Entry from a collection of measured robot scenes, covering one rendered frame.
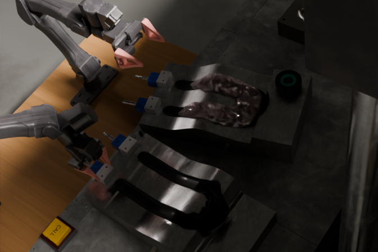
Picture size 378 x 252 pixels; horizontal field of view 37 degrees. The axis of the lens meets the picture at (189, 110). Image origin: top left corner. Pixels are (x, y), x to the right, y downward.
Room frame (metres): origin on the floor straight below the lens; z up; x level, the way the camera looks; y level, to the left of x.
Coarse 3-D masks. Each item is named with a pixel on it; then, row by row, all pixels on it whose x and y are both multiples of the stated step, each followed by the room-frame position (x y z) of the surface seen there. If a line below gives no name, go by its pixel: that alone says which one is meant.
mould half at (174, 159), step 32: (128, 160) 0.93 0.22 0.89; (192, 160) 0.87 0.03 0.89; (96, 192) 0.86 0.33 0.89; (160, 192) 0.80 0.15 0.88; (192, 192) 0.75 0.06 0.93; (224, 192) 0.72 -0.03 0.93; (128, 224) 0.73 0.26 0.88; (160, 224) 0.69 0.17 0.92; (224, 224) 0.66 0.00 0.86; (256, 224) 0.63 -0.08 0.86
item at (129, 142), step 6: (114, 138) 1.02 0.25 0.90; (120, 138) 1.01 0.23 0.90; (126, 138) 1.00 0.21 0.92; (132, 138) 0.99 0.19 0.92; (114, 144) 1.00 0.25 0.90; (120, 144) 0.99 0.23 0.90; (126, 144) 0.98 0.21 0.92; (132, 144) 0.97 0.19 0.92; (138, 144) 0.97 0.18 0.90; (120, 150) 0.97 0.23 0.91; (126, 150) 0.95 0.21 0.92; (132, 150) 0.96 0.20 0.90
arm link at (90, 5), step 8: (88, 0) 1.19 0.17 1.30; (96, 0) 1.19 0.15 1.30; (80, 8) 1.19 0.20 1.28; (88, 8) 1.16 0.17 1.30; (96, 8) 1.15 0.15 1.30; (88, 16) 1.16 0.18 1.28; (96, 16) 1.15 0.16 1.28; (72, 24) 1.22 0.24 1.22; (88, 24) 1.19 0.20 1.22; (96, 24) 1.15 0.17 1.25; (80, 32) 1.19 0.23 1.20; (88, 32) 1.19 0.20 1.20
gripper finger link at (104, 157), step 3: (102, 147) 0.94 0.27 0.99; (105, 147) 0.94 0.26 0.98; (102, 150) 0.94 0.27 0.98; (105, 150) 0.94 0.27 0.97; (102, 153) 0.93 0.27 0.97; (105, 153) 0.93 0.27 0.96; (102, 156) 0.95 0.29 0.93; (105, 156) 0.93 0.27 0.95; (84, 159) 0.91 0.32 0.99; (87, 159) 0.91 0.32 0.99; (90, 159) 0.91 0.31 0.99; (102, 159) 0.94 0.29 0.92; (105, 159) 0.93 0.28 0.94; (108, 159) 0.93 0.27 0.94; (84, 162) 0.91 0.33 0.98; (87, 162) 0.91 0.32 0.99; (90, 162) 0.91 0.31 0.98; (105, 162) 0.94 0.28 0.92; (108, 162) 0.92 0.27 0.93
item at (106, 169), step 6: (96, 162) 0.95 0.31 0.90; (90, 168) 0.94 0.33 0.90; (96, 168) 0.93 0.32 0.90; (102, 168) 0.92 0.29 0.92; (108, 168) 0.91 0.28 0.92; (96, 174) 0.90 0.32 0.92; (102, 174) 0.90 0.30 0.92; (108, 174) 0.89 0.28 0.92; (114, 174) 0.90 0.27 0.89; (102, 180) 0.88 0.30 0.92; (108, 180) 0.88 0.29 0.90
